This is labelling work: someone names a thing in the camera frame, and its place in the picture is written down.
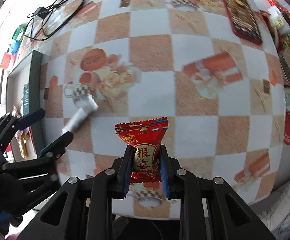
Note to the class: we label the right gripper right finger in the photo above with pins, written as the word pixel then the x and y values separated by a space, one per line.
pixel 210 209

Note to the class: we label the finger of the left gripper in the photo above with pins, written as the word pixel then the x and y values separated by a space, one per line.
pixel 9 125
pixel 49 154

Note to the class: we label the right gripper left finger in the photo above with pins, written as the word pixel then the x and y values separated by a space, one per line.
pixel 82 209

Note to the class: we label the light blue snack packet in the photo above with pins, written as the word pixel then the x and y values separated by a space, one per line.
pixel 25 107

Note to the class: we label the silver grey snack packet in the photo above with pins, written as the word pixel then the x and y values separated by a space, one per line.
pixel 86 104

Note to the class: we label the red gold chinese candy packet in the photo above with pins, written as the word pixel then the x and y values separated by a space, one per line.
pixel 146 137

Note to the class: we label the white tray with green rim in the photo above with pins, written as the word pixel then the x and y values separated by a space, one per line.
pixel 22 95

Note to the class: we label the black power adapter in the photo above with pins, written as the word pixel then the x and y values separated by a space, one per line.
pixel 41 12

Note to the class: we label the red cased smartphone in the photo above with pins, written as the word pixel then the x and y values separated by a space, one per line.
pixel 243 20

